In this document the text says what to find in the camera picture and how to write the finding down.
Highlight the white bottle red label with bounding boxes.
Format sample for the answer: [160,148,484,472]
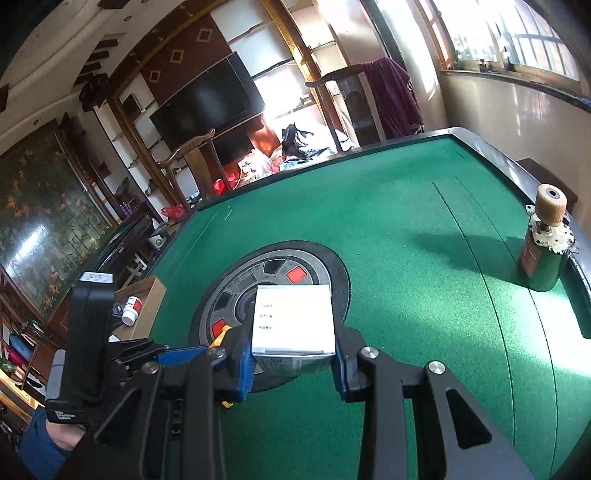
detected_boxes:
[121,296,143,325]

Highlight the green motor with wooden roller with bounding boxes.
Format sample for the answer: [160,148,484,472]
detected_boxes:
[518,184,578,291]

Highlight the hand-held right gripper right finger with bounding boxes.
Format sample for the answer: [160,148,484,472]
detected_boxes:
[331,323,536,480]

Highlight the window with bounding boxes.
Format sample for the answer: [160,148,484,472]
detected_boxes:
[434,0,591,88]

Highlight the wooden wall shelving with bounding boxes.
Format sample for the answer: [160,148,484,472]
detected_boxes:
[78,0,352,217]

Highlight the wooden chair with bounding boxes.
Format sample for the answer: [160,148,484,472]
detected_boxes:
[157,129,232,208]

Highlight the black flat television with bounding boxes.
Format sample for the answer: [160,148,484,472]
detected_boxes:
[149,52,266,151]

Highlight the person's left hand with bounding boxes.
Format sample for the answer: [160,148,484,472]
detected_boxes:
[48,425,88,450]

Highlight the black bag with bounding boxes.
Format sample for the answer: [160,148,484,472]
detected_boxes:
[281,124,315,158]

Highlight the purple cloth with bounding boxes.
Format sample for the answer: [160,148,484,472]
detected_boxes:
[362,58,424,139]

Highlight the white box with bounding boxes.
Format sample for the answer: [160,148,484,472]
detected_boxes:
[250,285,337,377]

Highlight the dark wooden mahjong table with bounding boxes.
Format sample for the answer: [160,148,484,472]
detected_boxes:
[90,215,160,287]

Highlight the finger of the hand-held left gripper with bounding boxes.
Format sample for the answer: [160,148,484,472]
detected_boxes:
[115,353,160,381]
[108,338,209,367]

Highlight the flower wall painting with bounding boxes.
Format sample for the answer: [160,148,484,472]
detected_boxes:
[0,122,116,319]

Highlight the cardboard box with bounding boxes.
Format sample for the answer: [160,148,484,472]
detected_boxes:
[108,277,167,342]

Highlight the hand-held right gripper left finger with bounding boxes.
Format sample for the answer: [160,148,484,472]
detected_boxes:
[55,330,257,480]

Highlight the wooden chair carved back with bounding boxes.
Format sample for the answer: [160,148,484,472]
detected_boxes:
[305,65,384,148]

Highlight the person's left forearm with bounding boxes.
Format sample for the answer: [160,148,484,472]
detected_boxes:
[21,408,81,480]

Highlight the round grey table console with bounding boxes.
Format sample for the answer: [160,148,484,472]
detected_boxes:
[189,240,352,393]

